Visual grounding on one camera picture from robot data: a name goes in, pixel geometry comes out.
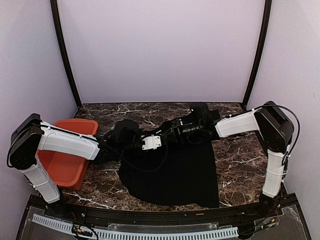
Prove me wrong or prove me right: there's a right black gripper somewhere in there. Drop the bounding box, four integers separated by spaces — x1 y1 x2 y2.
160 117 203 146

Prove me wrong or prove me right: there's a black t-shirt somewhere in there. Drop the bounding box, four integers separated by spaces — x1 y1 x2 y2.
115 119 219 208

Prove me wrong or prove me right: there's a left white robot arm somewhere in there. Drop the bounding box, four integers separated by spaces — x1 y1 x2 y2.
6 113 139 218

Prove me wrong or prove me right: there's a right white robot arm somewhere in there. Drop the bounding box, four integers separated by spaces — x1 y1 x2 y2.
160 101 297 217

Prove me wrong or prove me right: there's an orange plastic bin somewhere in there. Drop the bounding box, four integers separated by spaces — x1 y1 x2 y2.
37 118 99 191

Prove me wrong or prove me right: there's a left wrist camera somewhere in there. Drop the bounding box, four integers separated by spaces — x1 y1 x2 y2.
141 134 162 151

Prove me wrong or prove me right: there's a white slotted cable duct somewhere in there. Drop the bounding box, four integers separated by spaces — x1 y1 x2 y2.
31 214 239 240

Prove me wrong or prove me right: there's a black front rail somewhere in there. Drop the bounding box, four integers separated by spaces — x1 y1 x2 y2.
27 194 298 228

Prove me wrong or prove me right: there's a right black frame post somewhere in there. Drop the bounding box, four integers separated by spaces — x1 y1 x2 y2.
241 0 272 109

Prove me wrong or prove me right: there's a black frame post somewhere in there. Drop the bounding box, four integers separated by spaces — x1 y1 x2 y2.
241 0 272 109
50 0 83 109

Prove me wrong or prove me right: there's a left black frame post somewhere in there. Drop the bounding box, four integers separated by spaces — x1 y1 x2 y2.
50 0 83 109

